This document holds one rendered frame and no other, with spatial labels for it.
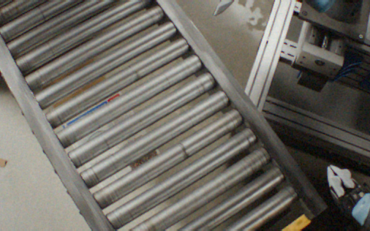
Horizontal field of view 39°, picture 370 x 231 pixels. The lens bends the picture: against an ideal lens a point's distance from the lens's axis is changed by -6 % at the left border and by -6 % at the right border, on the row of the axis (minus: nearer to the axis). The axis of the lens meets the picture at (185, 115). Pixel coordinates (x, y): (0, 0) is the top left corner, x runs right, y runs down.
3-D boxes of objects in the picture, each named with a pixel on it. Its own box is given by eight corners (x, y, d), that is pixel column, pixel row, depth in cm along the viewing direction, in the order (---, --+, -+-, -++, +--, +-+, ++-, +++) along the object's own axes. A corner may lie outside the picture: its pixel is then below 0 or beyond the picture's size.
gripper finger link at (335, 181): (334, 161, 144) (353, 188, 141) (327, 167, 149) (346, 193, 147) (326, 167, 143) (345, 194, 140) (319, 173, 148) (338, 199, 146)
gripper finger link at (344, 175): (342, 155, 145) (361, 181, 142) (335, 161, 150) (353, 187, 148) (334, 161, 144) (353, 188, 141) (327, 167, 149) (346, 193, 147)
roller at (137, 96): (205, 70, 158) (207, 62, 154) (61, 153, 146) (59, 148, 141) (195, 57, 160) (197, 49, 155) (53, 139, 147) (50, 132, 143)
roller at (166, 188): (254, 140, 153) (262, 142, 148) (109, 230, 140) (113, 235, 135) (247, 124, 152) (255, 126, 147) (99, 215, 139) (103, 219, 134)
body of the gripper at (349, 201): (365, 178, 141) (389, 213, 137) (354, 186, 149) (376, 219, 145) (345, 194, 139) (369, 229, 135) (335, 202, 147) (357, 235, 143)
